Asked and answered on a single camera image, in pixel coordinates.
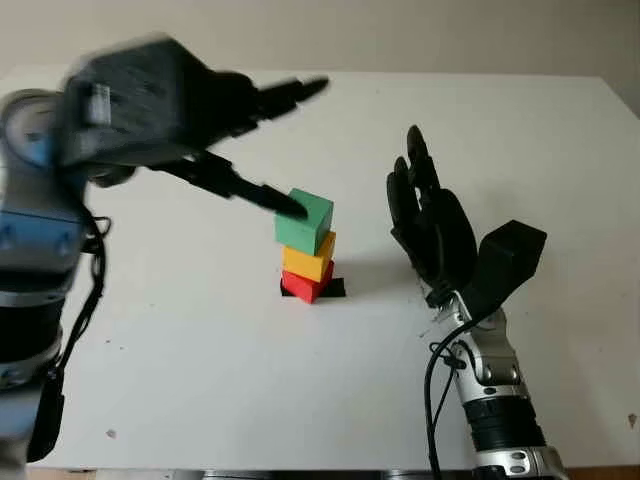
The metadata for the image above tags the black tape strip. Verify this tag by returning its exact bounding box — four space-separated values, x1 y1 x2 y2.
278 276 348 300

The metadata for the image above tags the red wooden cube block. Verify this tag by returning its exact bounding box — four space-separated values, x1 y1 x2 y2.
280 258 336 305

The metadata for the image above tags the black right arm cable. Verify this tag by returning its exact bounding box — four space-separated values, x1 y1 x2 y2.
422 313 482 480

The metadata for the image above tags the yellow wooden cube block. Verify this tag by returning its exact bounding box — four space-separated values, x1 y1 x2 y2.
280 230 338 283

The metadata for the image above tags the green wooden cube block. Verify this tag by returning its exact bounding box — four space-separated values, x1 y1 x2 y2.
273 187 336 256

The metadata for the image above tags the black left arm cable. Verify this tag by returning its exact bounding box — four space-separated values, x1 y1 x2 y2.
26 212 113 465

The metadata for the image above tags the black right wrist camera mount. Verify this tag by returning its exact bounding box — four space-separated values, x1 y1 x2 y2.
462 219 548 320

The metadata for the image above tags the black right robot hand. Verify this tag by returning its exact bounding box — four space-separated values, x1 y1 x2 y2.
385 124 480 310

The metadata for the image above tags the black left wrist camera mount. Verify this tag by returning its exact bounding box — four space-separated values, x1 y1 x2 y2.
51 33 222 175

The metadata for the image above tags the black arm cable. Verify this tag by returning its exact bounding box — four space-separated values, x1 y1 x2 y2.
422 313 482 480
26 212 113 465

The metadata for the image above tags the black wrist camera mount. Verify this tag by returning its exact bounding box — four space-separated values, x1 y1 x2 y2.
51 33 222 175
462 219 548 320

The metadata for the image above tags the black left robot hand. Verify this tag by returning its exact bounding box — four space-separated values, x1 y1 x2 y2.
149 71 332 221

